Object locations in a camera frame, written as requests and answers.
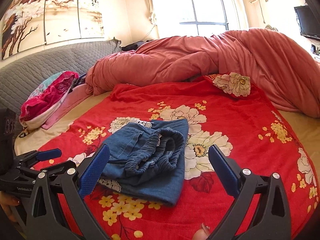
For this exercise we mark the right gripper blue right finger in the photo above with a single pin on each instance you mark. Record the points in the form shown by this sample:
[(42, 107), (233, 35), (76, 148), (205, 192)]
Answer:
[(227, 170)]

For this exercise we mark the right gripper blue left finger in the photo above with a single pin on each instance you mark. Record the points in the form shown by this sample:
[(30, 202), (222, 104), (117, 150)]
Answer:
[(90, 170)]

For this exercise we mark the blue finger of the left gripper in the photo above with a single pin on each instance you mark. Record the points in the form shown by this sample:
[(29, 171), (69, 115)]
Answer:
[(56, 171), (42, 156)]

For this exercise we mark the blue denim lace-trimmed pants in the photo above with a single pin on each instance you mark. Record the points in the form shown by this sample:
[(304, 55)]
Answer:
[(147, 160)]

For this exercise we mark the person's left hand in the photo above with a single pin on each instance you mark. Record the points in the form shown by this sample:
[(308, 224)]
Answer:
[(7, 201)]

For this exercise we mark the person's right hand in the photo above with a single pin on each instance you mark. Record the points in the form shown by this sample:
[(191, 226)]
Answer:
[(202, 234)]

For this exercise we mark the beige bed sheet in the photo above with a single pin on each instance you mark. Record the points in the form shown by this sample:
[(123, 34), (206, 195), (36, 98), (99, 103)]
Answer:
[(40, 136)]

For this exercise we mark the red floral blanket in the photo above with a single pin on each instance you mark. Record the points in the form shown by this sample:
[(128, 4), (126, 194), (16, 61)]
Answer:
[(247, 129)]

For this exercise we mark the pink floral pillow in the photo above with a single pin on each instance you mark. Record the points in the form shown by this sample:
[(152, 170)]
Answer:
[(46, 99)]

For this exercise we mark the light pink folded cloth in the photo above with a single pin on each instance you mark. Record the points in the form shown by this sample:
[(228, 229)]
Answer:
[(75, 97)]

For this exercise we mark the grey quilted headboard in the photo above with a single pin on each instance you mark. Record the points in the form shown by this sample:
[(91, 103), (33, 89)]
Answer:
[(21, 77)]

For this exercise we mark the salmon pink duvet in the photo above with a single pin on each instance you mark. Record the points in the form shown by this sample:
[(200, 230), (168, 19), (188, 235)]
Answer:
[(274, 62)]

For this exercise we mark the black flat screen television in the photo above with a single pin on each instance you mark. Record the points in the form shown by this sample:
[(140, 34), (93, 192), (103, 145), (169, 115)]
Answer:
[(308, 24)]

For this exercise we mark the black camera mount box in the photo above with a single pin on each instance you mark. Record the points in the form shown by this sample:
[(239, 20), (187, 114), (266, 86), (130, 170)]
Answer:
[(7, 139)]

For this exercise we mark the flowering branch wall painting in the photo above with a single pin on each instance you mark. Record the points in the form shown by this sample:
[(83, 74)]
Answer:
[(32, 23)]

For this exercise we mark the window with dark frame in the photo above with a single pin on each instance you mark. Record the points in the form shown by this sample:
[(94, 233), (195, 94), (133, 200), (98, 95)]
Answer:
[(200, 17)]

